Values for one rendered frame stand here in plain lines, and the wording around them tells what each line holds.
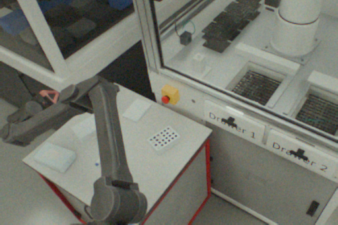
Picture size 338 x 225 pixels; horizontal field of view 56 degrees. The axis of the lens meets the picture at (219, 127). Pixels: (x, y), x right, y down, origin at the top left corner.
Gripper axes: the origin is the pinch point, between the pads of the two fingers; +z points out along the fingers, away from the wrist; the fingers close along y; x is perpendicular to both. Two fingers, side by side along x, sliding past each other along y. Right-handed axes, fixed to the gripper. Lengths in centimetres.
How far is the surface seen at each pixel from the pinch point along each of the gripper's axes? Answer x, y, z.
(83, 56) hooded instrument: -7.9, -1.2, 32.9
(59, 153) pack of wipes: 19.4, 11.5, -6.5
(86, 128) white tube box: 18.5, 4.1, 7.0
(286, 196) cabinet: 106, -47, 24
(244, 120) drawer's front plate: 54, -58, 14
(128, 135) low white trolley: 32.8, -6.5, 12.5
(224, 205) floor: 113, 5, 48
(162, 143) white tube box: 43.0, -21.7, 8.1
